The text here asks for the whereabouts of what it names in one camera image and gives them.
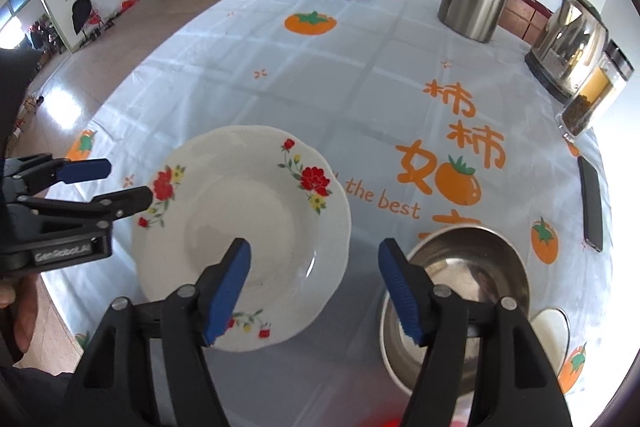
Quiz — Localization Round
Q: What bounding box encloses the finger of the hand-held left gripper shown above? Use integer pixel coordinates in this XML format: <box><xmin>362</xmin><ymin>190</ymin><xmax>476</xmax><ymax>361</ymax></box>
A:
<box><xmin>22</xmin><ymin>186</ymin><xmax>154</xmax><ymax>224</ymax></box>
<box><xmin>12</xmin><ymin>155</ymin><xmax>113</xmax><ymax>192</ymax></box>

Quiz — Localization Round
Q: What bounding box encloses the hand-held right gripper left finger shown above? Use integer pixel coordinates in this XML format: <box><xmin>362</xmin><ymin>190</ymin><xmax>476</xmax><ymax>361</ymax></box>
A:
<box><xmin>65</xmin><ymin>237</ymin><xmax>252</xmax><ymax>427</ymax></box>

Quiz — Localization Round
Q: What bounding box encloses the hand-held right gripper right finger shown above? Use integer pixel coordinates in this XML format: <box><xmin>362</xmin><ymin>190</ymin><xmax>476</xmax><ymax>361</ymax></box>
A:
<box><xmin>377</xmin><ymin>238</ymin><xmax>573</xmax><ymax>427</ymax></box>

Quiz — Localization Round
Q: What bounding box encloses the stainless steel bowl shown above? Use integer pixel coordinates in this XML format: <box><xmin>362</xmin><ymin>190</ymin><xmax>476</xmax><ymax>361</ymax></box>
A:
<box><xmin>379</xmin><ymin>224</ymin><xmax>532</xmax><ymax>397</ymax></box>

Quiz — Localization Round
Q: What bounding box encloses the white plate with red flowers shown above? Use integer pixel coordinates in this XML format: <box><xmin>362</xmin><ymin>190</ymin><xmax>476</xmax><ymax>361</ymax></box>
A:
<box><xmin>131</xmin><ymin>125</ymin><xmax>352</xmax><ymax>354</ymax></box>

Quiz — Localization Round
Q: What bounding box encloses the white enamel bowl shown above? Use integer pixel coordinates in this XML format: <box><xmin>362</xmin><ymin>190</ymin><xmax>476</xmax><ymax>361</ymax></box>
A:
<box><xmin>530</xmin><ymin>307</ymin><xmax>572</xmax><ymax>373</ymax></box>

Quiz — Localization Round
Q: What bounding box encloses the person's left hand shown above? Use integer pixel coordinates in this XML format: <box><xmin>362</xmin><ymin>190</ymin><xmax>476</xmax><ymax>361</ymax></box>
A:
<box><xmin>0</xmin><ymin>274</ymin><xmax>40</xmax><ymax>353</ymax></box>

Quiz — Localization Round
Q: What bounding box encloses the black chair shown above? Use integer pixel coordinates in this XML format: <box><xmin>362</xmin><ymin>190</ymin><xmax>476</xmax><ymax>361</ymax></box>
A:
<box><xmin>71</xmin><ymin>0</ymin><xmax>96</xmax><ymax>35</ymax></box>

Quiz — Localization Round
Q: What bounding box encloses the window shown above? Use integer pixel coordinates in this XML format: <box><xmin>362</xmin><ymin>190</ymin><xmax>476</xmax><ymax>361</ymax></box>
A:
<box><xmin>0</xmin><ymin>0</ymin><xmax>46</xmax><ymax>52</ymax></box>

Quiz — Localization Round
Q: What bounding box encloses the black smartphone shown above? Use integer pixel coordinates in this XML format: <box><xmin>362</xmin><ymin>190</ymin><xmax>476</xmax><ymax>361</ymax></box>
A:
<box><xmin>577</xmin><ymin>155</ymin><xmax>604</xmax><ymax>253</ymax></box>

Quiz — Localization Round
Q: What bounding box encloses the light blue printed tablecloth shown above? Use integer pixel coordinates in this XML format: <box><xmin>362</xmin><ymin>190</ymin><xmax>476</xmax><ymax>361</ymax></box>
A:
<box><xmin>42</xmin><ymin>0</ymin><xmax>613</xmax><ymax>427</ymax></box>

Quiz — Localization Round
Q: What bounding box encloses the glass tea bottle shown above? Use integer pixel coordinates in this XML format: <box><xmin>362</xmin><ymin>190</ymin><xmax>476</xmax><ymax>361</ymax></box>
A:
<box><xmin>555</xmin><ymin>39</ymin><xmax>635</xmax><ymax>140</ymax></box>

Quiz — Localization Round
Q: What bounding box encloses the stainless steel electric kettle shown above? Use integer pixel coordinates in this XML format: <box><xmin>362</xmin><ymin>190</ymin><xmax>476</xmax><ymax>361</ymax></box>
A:
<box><xmin>524</xmin><ymin>0</ymin><xmax>610</xmax><ymax>104</ymax></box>

